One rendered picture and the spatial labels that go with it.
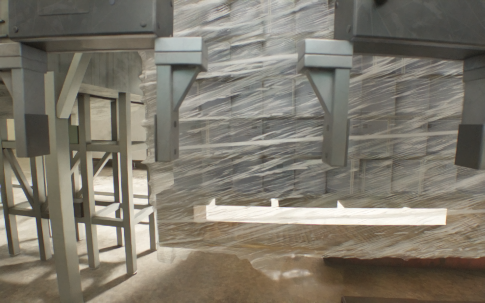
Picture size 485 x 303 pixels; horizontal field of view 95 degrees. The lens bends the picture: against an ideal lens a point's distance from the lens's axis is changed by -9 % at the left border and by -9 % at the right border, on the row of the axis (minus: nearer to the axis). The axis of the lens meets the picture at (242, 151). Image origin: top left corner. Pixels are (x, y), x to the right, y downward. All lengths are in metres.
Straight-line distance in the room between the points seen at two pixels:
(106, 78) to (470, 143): 0.97
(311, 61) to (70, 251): 0.75
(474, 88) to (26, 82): 0.41
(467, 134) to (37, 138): 0.40
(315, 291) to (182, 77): 1.08
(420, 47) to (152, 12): 0.22
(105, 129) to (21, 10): 3.71
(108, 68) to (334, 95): 0.89
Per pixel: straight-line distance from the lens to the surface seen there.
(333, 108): 0.21
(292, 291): 1.16
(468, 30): 0.27
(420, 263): 1.50
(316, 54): 0.21
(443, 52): 0.28
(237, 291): 1.14
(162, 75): 0.21
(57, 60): 0.84
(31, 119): 0.28
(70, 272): 0.83
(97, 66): 0.97
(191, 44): 0.21
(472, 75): 0.30
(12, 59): 0.29
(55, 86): 0.73
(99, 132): 4.02
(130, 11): 0.23
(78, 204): 1.29
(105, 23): 0.23
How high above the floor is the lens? 0.69
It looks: 6 degrees down
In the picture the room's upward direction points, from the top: 1 degrees clockwise
